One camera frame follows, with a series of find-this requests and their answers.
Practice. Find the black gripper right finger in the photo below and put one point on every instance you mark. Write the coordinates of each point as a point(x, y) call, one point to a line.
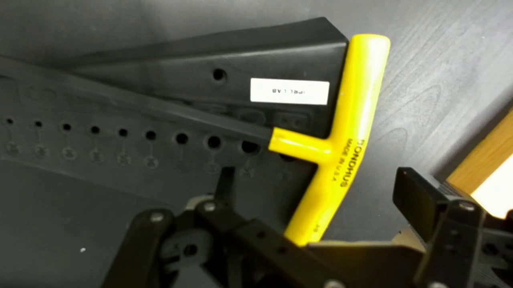
point(471, 244)

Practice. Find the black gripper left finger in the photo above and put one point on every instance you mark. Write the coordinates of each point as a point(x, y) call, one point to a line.
point(214, 249)

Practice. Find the black perforated holder panel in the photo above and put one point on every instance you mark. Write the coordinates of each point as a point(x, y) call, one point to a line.
point(134, 153)

